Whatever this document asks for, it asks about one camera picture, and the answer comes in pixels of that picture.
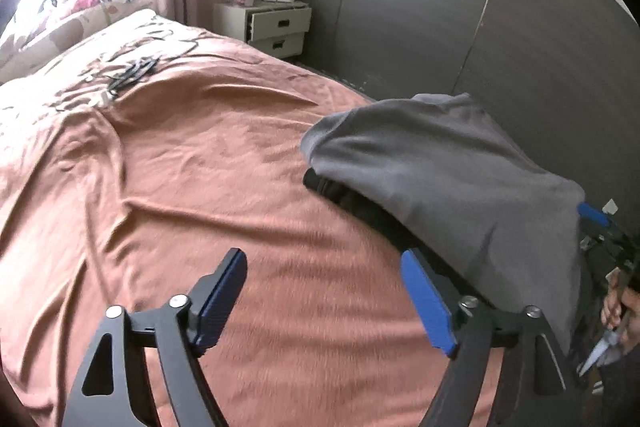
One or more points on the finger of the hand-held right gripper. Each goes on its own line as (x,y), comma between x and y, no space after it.
(592,212)

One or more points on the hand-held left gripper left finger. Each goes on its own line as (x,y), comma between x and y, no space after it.
(222,297)

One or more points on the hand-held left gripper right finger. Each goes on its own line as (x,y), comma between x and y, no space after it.
(430,302)

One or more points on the grey t-shirt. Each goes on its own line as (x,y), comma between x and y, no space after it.
(440,177)

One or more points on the person's right hand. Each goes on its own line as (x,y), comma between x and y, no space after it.
(611,307)

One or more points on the brown blanket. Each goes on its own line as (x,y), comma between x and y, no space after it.
(200,187)

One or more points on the white nightstand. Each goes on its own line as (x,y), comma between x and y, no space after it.
(277,27)

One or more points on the white power strip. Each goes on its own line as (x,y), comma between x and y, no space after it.
(280,0)

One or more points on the bear print pillow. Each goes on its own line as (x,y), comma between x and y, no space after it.
(60,32)

